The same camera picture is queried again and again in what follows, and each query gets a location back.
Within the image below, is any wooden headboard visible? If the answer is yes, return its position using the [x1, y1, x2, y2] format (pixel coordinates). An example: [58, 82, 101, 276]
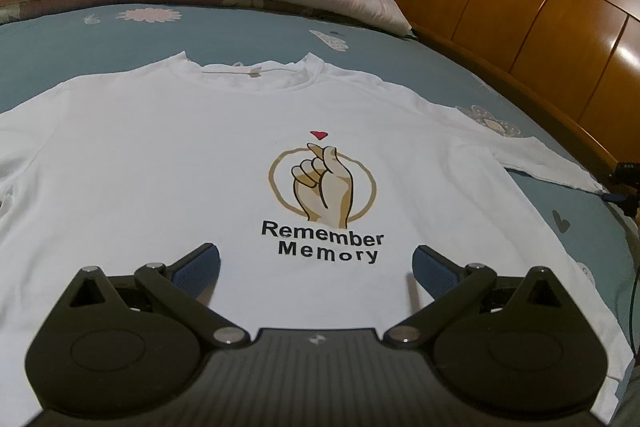
[345, 0, 640, 180]

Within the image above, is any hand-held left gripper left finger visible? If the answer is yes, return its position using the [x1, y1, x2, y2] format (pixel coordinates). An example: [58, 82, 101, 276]
[50, 243, 250, 350]

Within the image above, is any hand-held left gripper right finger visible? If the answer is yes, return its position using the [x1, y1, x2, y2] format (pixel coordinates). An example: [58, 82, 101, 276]
[384, 244, 586, 350]

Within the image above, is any white printed t-shirt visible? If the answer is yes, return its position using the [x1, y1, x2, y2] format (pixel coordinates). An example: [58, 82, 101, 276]
[0, 51, 634, 427]

